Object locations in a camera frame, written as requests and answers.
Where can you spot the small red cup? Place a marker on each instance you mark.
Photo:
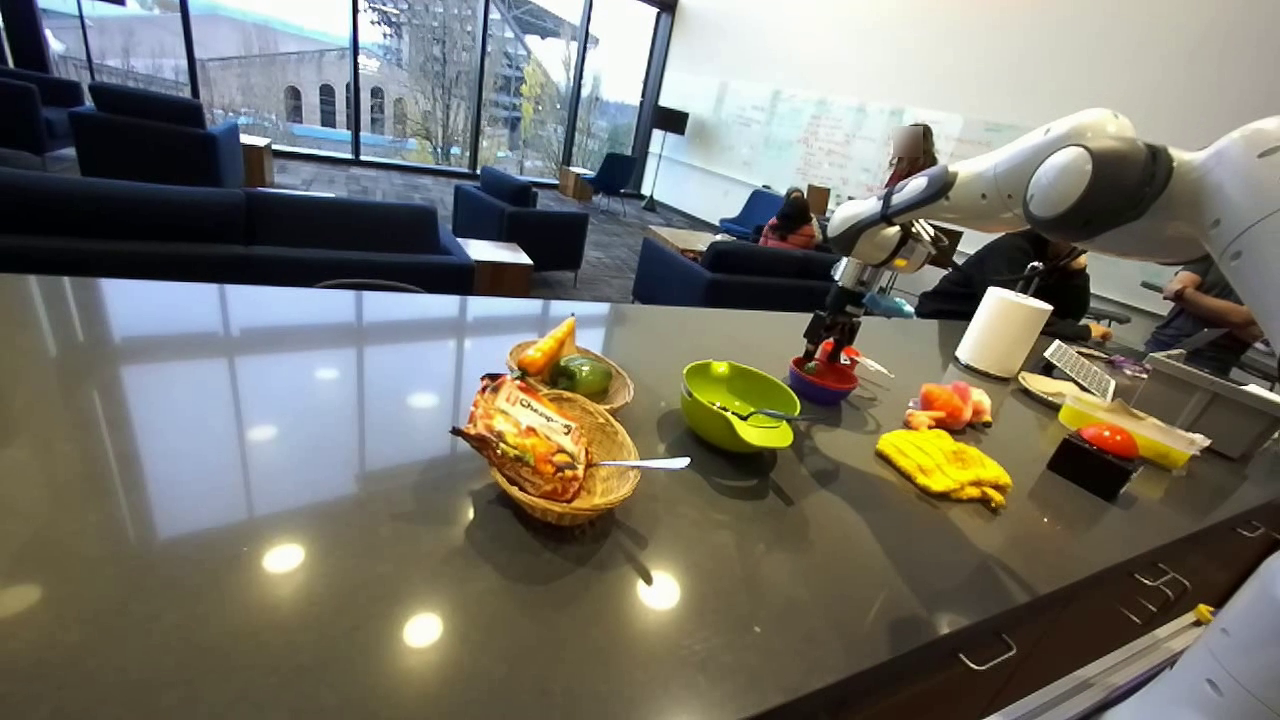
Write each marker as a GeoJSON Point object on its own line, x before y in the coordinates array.
{"type": "Point", "coordinates": [873, 361]}

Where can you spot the green apple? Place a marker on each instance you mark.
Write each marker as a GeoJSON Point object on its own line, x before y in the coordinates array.
{"type": "Point", "coordinates": [585, 374]}

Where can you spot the small red ball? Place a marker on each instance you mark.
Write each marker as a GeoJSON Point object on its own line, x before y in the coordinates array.
{"type": "Point", "coordinates": [831, 356]}

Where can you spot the white paper towel roll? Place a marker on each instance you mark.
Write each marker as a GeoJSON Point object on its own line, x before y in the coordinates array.
{"type": "Point", "coordinates": [1004, 326]}

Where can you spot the dark blue sofa right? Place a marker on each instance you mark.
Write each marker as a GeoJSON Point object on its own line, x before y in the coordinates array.
{"type": "Point", "coordinates": [732, 275]}

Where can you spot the teal wrist camera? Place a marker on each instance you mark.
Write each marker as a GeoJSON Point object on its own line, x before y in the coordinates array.
{"type": "Point", "coordinates": [887, 305]}

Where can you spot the red dome on black base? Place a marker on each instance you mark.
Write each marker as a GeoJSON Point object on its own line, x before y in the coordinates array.
{"type": "Point", "coordinates": [1098, 457]}

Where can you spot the person in red top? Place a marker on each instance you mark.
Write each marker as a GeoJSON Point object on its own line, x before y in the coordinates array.
{"type": "Point", "coordinates": [912, 152]}

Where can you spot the green plastic bowl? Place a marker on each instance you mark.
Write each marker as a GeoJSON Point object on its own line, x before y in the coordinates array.
{"type": "Point", "coordinates": [739, 404]}

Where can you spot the dark blue armchair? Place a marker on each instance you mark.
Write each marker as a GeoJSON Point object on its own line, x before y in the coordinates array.
{"type": "Point", "coordinates": [507, 204]}

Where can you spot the seated person dark shirt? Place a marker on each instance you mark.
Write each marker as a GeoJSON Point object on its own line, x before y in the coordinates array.
{"type": "Point", "coordinates": [1207, 321]}

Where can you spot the long dark blue sofa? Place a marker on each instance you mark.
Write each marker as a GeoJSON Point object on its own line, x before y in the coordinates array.
{"type": "Point", "coordinates": [80, 226]}

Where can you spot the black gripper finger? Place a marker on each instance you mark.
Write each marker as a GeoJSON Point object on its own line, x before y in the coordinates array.
{"type": "Point", "coordinates": [814, 354]}
{"type": "Point", "coordinates": [847, 354]}

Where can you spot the red and purple bowl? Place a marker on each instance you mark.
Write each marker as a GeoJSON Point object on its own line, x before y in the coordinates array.
{"type": "Point", "coordinates": [820, 383]}

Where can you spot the large wicker basket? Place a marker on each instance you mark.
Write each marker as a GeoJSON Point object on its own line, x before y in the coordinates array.
{"type": "Point", "coordinates": [606, 485]}

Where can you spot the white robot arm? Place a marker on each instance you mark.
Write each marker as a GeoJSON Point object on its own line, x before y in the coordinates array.
{"type": "Point", "coordinates": [1082, 178]}

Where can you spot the snack bag in basket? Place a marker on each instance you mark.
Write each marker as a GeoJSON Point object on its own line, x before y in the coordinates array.
{"type": "Point", "coordinates": [524, 439]}

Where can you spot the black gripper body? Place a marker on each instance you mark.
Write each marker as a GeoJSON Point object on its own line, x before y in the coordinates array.
{"type": "Point", "coordinates": [867, 259]}

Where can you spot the pink orange plush toy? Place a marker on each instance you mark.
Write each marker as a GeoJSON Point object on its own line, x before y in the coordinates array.
{"type": "Point", "coordinates": [950, 404]}

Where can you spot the metal spoon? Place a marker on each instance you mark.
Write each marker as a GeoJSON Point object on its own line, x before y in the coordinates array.
{"type": "Point", "coordinates": [644, 460]}

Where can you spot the person in black hoodie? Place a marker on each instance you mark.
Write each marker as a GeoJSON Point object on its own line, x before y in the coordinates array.
{"type": "Point", "coordinates": [1025, 262]}

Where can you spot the clear container with yellow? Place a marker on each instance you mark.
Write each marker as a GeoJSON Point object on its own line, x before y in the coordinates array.
{"type": "Point", "coordinates": [1155, 439]}

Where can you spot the yellow cloth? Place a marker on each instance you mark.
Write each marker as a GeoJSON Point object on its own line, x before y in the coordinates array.
{"type": "Point", "coordinates": [945, 464]}

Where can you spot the seated person red shirt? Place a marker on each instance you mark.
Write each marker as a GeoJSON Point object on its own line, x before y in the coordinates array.
{"type": "Point", "coordinates": [791, 226]}

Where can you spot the yellow pear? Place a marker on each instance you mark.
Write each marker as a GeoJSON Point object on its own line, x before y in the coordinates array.
{"type": "Point", "coordinates": [546, 349]}

